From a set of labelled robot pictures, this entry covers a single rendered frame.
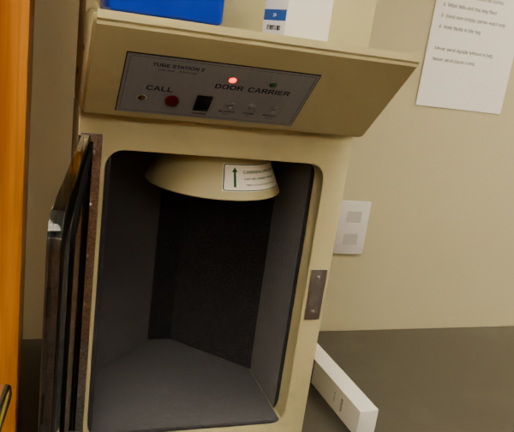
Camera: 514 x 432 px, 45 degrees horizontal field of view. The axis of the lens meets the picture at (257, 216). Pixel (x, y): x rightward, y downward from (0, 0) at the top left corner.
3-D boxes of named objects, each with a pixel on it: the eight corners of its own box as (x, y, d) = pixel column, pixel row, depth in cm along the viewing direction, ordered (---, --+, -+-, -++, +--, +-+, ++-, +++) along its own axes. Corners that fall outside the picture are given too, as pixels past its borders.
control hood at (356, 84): (77, 109, 65) (82, 8, 62) (355, 134, 76) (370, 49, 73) (84, 127, 55) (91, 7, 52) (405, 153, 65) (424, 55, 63)
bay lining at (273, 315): (76, 339, 99) (90, 115, 89) (233, 335, 107) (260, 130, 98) (86, 435, 77) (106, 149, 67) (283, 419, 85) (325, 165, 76)
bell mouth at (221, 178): (135, 164, 88) (139, 124, 86) (254, 171, 94) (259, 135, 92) (157, 197, 72) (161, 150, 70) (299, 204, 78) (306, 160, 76)
